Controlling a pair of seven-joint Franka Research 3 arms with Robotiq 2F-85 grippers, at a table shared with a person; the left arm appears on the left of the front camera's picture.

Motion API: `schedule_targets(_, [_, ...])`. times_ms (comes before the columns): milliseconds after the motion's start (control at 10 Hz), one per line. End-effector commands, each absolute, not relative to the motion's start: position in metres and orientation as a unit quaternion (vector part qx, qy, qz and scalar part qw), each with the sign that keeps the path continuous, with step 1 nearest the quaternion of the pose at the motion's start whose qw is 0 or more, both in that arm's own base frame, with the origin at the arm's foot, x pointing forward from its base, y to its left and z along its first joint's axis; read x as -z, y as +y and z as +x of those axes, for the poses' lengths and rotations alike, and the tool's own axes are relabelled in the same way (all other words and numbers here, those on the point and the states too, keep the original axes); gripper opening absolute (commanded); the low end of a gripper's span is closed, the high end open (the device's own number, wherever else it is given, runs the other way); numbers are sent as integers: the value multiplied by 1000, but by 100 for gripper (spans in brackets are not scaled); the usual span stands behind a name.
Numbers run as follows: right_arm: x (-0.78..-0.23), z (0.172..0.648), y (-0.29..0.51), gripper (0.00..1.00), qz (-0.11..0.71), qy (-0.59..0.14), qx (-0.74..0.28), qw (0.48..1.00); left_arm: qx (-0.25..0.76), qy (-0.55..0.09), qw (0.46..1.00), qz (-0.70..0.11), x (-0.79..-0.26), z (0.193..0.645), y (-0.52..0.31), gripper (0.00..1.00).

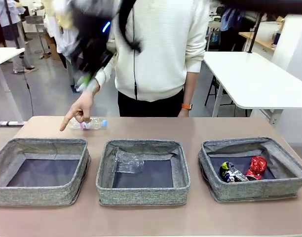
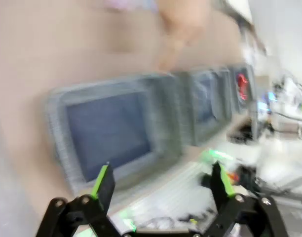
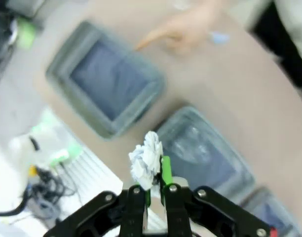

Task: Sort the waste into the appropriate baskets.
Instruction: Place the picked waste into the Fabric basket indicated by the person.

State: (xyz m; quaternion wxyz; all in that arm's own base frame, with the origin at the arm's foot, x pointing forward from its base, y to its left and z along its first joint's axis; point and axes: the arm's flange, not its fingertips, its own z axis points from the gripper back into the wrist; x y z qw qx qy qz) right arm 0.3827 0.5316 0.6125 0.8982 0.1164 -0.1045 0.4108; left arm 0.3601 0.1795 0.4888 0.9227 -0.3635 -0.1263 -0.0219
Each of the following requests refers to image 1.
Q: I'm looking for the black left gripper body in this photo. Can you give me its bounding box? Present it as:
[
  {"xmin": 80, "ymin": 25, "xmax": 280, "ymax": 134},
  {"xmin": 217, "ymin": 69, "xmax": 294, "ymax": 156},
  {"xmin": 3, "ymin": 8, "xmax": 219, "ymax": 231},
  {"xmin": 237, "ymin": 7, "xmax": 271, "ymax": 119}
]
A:
[{"xmin": 69, "ymin": 14, "xmax": 117, "ymax": 74}]

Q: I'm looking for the clear bottle pink label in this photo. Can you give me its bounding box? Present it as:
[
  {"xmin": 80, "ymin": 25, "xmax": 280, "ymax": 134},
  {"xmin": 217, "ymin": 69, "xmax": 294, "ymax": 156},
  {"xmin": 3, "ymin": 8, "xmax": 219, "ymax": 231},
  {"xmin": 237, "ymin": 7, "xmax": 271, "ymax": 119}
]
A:
[{"xmin": 69, "ymin": 117, "xmax": 109, "ymax": 131}]

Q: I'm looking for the crushed clear plastic cup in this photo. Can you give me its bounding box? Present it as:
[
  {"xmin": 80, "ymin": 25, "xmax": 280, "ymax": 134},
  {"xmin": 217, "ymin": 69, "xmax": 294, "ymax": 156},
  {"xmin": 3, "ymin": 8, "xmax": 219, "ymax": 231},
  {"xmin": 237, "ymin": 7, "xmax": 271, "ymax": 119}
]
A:
[{"xmin": 113, "ymin": 147, "xmax": 146, "ymax": 174}]

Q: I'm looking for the crushed colourful drink can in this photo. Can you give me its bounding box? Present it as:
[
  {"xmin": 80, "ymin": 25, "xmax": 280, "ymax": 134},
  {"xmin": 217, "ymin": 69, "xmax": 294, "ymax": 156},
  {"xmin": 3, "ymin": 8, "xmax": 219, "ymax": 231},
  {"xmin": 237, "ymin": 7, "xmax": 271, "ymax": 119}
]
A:
[{"xmin": 219, "ymin": 161, "xmax": 249, "ymax": 183}]

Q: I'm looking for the crushed red drink can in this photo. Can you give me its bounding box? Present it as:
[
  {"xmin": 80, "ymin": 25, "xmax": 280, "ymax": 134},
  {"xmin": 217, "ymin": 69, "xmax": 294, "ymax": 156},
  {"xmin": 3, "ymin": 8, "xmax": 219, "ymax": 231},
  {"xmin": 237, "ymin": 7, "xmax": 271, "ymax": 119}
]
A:
[{"xmin": 244, "ymin": 155, "xmax": 268, "ymax": 180}]

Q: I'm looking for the person's left forearm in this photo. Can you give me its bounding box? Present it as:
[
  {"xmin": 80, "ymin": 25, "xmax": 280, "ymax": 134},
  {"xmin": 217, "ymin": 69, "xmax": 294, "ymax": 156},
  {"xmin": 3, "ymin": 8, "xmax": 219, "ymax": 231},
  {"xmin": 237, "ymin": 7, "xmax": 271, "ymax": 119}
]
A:
[{"xmin": 184, "ymin": 71, "xmax": 200, "ymax": 106}]

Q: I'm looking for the person's right hand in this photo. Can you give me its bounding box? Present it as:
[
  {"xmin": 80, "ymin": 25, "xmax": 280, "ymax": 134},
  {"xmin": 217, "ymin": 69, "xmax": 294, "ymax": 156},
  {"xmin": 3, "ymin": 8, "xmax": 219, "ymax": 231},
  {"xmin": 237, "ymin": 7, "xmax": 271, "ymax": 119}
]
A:
[{"xmin": 59, "ymin": 83, "xmax": 101, "ymax": 132}]

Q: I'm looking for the bystander in yellow top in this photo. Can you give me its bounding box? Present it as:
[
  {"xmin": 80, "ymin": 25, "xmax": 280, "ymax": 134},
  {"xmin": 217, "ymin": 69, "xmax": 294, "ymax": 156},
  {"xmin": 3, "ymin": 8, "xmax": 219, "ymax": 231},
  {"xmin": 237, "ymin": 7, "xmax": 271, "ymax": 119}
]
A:
[{"xmin": 41, "ymin": 0, "xmax": 79, "ymax": 92}]

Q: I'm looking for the brown cardboard box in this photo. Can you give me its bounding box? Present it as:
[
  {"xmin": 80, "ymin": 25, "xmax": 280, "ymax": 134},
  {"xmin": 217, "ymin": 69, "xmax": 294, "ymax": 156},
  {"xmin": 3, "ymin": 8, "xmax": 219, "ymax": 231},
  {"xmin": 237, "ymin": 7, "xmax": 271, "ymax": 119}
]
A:
[{"xmin": 47, "ymin": 37, "xmax": 61, "ymax": 61}]

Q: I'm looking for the person in white sweater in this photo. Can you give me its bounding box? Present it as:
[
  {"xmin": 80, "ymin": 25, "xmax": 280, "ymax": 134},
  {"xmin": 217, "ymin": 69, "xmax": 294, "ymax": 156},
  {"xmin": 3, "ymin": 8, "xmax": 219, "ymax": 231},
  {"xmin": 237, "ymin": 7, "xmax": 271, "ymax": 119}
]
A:
[{"xmin": 94, "ymin": 0, "xmax": 211, "ymax": 118}]

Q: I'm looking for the small white table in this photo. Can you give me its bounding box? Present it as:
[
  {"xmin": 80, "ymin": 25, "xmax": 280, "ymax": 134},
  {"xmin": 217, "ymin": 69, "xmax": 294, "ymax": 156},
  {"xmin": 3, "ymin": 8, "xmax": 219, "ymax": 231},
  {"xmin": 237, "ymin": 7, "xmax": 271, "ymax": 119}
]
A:
[{"xmin": 0, "ymin": 48, "xmax": 27, "ymax": 126}]

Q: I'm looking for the black stand pole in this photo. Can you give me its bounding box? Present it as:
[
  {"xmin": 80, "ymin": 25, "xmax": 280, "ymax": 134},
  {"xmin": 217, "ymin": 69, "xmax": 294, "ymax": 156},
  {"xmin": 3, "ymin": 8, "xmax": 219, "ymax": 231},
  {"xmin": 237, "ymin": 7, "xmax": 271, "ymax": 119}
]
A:
[
  {"xmin": 4, "ymin": 0, "xmax": 21, "ymax": 50},
  {"xmin": 248, "ymin": 11, "xmax": 264, "ymax": 54}
]

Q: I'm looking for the bystander in pale shirt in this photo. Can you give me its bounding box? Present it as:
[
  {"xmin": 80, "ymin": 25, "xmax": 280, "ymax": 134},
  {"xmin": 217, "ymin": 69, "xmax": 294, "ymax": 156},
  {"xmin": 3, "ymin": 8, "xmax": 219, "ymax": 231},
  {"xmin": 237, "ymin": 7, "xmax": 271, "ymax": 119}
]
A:
[{"xmin": 0, "ymin": 0, "xmax": 36, "ymax": 74}]

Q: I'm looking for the black folding chair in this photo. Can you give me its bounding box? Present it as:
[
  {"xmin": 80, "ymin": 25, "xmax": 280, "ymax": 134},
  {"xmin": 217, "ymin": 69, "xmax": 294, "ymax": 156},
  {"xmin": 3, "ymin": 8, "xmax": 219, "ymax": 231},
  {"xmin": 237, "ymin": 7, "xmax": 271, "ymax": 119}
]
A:
[{"xmin": 204, "ymin": 75, "xmax": 234, "ymax": 114}]

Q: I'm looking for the grey fabric basket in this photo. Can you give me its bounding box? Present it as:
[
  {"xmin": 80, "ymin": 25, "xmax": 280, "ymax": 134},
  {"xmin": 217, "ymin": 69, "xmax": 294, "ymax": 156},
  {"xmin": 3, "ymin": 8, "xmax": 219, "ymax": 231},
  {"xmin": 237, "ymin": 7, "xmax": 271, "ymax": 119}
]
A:
[
  {"xmin": 198, "ymin": 136, "xmax": 302, "ymax": 203},
  {"xmin": 96, "ymin": 139, "xmax": 191, "ymax": 206},
  {"xmin": 0, "ymin": 137, "xmax": 92, "ymax": 207}
]

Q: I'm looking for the bystander in blue shirt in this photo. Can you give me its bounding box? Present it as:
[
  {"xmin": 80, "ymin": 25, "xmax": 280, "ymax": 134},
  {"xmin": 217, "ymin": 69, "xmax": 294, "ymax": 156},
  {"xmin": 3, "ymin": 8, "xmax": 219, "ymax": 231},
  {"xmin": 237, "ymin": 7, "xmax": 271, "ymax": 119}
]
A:
[{"xmin": 220, "ymin": 8, "xmax": 243, "ymax": 51}]

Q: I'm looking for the large white table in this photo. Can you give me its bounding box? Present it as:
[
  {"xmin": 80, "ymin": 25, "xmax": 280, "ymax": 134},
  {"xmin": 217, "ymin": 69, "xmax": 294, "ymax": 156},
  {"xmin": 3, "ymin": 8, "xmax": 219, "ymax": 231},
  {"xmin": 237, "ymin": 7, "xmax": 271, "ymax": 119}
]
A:
[{"xmin": 202, "ymin": 51, "xmax": 302, "ymax": 126}]

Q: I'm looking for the wooden desk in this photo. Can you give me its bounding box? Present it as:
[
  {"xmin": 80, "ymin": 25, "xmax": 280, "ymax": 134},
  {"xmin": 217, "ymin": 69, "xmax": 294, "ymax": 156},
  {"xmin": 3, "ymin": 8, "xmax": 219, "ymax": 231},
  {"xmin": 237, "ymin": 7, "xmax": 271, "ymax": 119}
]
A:
[{"xmin": 238, "ymin": 32, "xmax": 276, "ymax": 52}]

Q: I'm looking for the thin black cord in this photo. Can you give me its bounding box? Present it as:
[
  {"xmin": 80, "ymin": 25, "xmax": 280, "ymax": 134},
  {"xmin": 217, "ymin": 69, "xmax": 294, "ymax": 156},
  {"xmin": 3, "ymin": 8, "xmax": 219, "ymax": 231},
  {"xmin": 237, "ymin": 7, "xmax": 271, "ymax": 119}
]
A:
[{"xmin": 132, "ymin": 9, "xmax": 138, "ymax": 99}]

